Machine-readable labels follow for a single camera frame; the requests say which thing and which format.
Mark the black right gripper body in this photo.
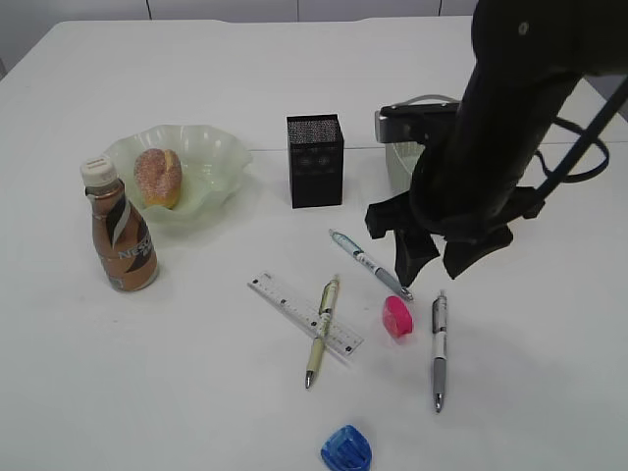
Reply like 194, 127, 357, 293
365, 184, 546, 244

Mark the grey white pen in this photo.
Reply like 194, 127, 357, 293
432, 290, 448, 413

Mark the light blue white pen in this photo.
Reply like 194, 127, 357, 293
329, 229, 414, 301

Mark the pale green wavy glass plate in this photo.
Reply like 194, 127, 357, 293
102, 125, 252, 226

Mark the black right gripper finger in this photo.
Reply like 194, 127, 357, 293
443, 237, 512, 280
394, 228, 440, 288

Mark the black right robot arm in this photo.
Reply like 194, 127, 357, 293
365, 1, 627, 286

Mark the pink pencil sharpener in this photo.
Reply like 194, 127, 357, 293
382, 295, 414, 340

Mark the pale green plastic basket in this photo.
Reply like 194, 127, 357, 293
384, 94, 459, 194

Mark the brown Nescafe coffee bottle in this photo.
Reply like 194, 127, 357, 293
80, 157, 158, 291

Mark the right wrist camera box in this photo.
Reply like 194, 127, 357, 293
375, 102, 458, 146

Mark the clear plastic ruler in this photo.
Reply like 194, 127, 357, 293
247, 271, 364, 361

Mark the blue pencil sharpener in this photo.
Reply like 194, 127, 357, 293
320, 424, 372, 471

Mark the black mesh pen holder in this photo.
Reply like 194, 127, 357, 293
287, 114, 344, 209

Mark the sugared bread roll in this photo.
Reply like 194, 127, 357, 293
133, 148, 183, 209

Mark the cream yellow-green pen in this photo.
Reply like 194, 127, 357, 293
304, 275, 340, 390

